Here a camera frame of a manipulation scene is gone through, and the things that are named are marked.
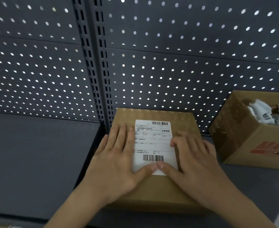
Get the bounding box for person's left hand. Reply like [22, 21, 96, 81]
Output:
[82, 124, 158, 205]

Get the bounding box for person's right hand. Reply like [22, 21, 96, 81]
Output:
[157, 130, 231, 207]

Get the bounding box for brown cardboard box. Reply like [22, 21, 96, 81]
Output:
[101, 107, 216, 214]

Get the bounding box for white shipping label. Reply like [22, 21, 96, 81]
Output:
[132, 120, 179, 176]

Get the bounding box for person's left forearm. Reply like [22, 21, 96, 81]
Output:
[43, 184, 130, 228]

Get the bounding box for person's right forearm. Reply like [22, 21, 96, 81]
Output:
[189, 185, 279, 228]

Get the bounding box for open cardboard box red print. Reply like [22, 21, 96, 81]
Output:
[208, 90, 279, 171]

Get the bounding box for dark grey metal shelf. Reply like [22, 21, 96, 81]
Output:
[0, 111, 102, 228]
[75, 127, 279, 228]

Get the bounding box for crumpled white paper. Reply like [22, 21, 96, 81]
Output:
[247, 99, 279, 128]

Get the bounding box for dark grey pegboard panel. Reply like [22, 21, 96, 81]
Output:
[0, 0, 100, 122]
[99, 0, 279, 135]

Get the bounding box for slotted dark metal upright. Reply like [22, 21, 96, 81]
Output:
[72, 0, 116, 131]

